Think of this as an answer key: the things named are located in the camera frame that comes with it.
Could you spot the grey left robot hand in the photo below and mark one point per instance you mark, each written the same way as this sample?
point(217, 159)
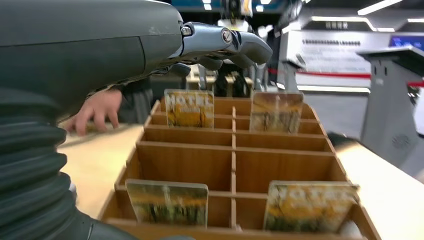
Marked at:
point(73, 43)

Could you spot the wooden card organizer box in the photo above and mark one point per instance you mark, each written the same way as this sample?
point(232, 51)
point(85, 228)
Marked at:
point(185, 165)

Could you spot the standing person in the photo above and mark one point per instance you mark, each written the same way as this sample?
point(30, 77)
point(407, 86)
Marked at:
point(136, 99)

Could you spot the yellow hotel key card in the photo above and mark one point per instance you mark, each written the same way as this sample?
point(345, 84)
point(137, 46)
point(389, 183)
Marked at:
point(276, 114)
point(308, 208)
point(167, 205)
point(188, 109)

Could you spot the standing humanoid robot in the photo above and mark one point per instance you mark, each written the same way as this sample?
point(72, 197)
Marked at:
point(228, 82)

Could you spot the grey kiosk stand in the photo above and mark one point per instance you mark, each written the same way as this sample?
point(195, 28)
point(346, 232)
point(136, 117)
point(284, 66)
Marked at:
point(387, 109)

